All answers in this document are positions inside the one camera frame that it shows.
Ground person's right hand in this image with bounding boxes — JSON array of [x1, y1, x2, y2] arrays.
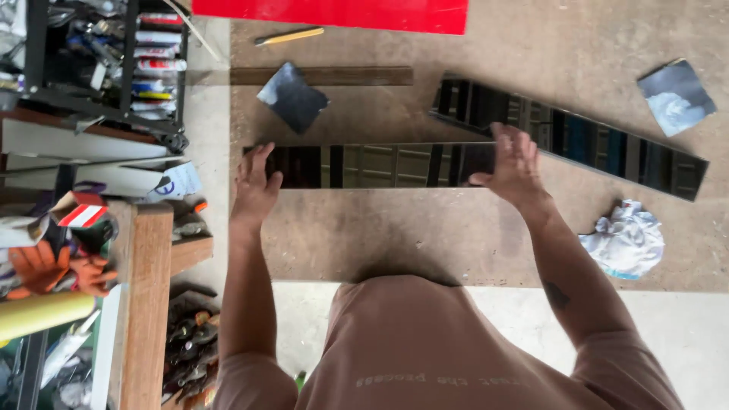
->
[[468, 121, 554, 209]]

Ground person's left hand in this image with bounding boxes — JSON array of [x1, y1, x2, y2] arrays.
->
[[230, 142, 284, 226]]

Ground long dark mirror strip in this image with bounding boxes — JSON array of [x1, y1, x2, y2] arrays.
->
[[243, 141, 497, 190], [429, 73, 710, 203]]

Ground dark sandpaper square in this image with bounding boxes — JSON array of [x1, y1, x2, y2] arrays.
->
[[636, 57, 718, 138], [256, 61, 330, 136]]

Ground crumpled white cloth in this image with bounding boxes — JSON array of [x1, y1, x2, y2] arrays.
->
[[579, 199, 666, 281]]

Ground wooden workbench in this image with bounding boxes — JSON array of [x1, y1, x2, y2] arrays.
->
[[106, 200, 215, 410]]

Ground yellow pencil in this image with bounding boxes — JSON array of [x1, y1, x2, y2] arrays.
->
[[254, 27, 325, 47]]

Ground brown wooden strip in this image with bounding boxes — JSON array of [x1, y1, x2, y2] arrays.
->
[[230, 66, 414, 87]]

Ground heap of metal tools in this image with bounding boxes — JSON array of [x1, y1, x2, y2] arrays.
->
[[162, 289, 221, 407]]

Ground red white striped box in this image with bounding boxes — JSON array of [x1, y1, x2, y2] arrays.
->
[[50, 191, 110, 230]]

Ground white folded boards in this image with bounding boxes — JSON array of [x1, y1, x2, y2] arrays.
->
[[0, 117, 204, 203]]

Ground thin white rod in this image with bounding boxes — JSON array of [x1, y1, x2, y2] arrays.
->
[[163, 0, 224, 62]]

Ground red board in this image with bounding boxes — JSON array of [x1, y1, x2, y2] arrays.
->
[[191, 0, 470, 36]]

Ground black metal rack with supplies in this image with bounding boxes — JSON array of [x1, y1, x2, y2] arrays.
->
[[0, 0, 190, 153]]

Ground person's brown shirt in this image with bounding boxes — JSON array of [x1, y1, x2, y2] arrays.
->
[[211, 275, 685, 410]]

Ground orange work gloves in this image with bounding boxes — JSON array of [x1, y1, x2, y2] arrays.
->
[[6, 240, 118, 301]]

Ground yellow roll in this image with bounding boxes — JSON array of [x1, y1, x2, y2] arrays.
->
[[0, 292, 96, 342]]

